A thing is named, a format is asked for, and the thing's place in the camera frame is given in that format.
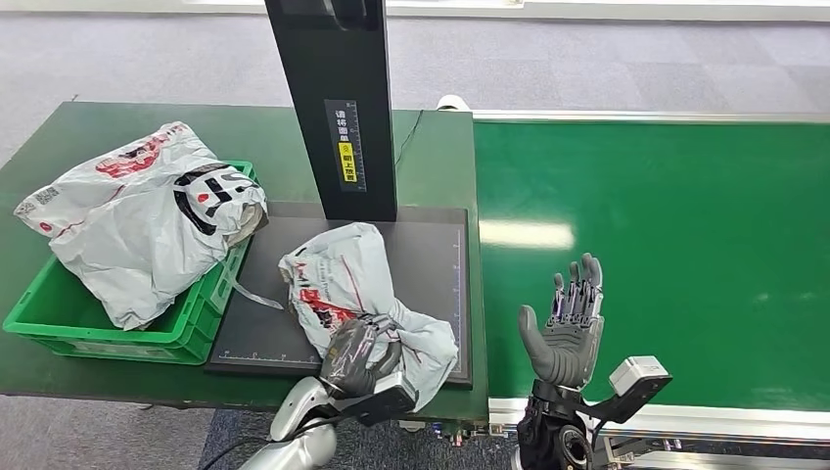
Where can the black inbound scanning machine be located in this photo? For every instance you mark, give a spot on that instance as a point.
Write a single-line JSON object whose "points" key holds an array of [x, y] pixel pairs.
{"points": [[428, 259]]}

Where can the green conveyor belt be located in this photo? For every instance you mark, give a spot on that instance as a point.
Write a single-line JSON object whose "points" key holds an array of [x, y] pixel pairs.
{"points": [[681, 227]]}

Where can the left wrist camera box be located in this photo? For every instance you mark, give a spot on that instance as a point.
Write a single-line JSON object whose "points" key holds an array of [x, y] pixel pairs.
{"points": [[389, 402]]}

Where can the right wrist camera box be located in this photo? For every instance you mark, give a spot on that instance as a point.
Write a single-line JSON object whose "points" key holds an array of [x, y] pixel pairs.
{"points": [[639, 376]]}

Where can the white black-print package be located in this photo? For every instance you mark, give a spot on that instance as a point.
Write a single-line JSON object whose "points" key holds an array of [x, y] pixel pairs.
{"points": [[224, 201]]}

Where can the grey red-print package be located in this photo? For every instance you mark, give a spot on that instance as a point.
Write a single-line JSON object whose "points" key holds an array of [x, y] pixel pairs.
{"points": [[350, 272]]}

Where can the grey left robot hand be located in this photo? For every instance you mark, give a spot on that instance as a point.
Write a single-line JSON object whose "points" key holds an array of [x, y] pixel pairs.
{"points": [[350, 357]]}

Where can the clear plastic strip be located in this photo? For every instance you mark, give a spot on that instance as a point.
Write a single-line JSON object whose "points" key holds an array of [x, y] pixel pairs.
{"points": [[259, 300]]}

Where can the green plastic crate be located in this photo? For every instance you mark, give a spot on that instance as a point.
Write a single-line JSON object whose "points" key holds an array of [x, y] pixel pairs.
{"points": [[162, 340]]}

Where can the black yellow ruler label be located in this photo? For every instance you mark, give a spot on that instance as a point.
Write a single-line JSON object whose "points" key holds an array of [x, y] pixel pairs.
{"points": [[347, 162]]}

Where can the silver conveyor frame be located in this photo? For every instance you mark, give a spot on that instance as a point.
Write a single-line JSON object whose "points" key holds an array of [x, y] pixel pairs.
{"points": [[713, 422]]}

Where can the large white red-print package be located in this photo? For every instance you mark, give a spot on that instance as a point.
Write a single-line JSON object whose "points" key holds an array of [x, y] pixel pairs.
{"points": [[123, 259]]}

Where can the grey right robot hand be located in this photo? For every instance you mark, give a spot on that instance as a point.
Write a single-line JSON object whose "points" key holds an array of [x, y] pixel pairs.
{"points": [[570, 350]]}

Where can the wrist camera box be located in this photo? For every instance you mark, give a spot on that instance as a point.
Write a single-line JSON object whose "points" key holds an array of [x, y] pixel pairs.
{"points": [[389, 402], [639, 376]]}

